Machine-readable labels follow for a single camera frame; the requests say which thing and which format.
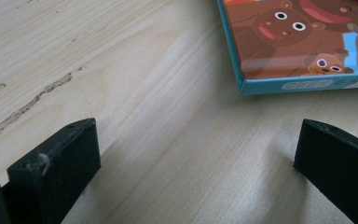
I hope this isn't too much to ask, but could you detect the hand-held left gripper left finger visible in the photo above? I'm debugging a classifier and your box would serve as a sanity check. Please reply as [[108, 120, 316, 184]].
[[1, 117, 102, 224]]

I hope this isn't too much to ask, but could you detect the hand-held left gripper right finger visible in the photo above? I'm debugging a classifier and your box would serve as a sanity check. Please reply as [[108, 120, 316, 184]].
[[293, 118, 358, 224]]

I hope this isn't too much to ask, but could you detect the light blue animal picture book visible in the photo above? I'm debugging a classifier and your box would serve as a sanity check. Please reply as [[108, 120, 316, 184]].
[[216, 0, 358, 96]]

